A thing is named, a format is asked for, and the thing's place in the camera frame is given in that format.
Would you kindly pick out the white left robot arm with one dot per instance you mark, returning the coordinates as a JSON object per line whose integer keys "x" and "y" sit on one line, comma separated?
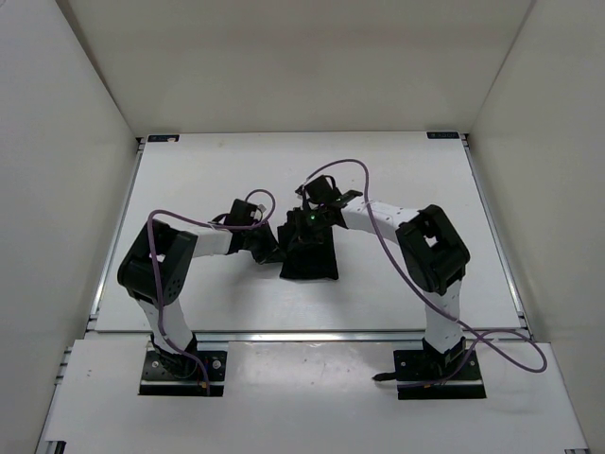
{"x": 154, "y": 270}

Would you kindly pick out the aluminium front rail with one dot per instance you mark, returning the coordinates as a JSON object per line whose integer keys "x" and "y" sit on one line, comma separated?
{"x": 310, "y": 336}

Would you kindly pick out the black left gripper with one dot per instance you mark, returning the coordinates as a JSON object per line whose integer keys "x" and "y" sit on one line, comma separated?
{"x": 267, "y": 253}

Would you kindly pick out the aluminium right side rail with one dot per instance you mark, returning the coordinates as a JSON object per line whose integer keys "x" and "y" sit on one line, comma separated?
{"x": 503, "y": 258}

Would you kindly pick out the aluminium left side rail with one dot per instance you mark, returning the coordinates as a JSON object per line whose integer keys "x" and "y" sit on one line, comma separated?
{"x": 116, "y": 231}

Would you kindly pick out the black skirt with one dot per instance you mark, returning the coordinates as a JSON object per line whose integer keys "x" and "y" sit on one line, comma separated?
{"x": 309, "y": 251}

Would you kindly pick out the blue corner label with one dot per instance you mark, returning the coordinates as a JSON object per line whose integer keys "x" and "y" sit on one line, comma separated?
{"x": 442, "y": 135}
{"x": 163, "y": 138}

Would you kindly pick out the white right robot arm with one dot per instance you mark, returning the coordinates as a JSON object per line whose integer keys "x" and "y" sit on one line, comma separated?
{"x": 434, "y": 254}

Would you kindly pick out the aluminium rail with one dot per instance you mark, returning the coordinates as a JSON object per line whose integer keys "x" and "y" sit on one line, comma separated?
{"x": 310, "y": 336}
{"x": 116, "y": 231}
{"x": 503, "y": 258}

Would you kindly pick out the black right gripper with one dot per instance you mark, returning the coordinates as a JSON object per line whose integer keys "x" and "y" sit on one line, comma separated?
{"x": 300, "y": 229}

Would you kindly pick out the left blue corner label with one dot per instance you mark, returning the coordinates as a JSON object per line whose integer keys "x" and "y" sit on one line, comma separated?
{"x": 163, "y": 138}

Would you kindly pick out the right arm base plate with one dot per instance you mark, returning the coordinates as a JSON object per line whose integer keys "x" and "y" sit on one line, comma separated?
{"x": 418, "y": 377}

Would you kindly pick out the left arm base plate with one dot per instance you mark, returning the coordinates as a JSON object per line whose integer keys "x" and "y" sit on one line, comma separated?
{"x": 163, "y": 377}

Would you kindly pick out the right blue corner label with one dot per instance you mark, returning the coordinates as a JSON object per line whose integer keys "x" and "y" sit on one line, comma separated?
{"x": 442, "y": 135}

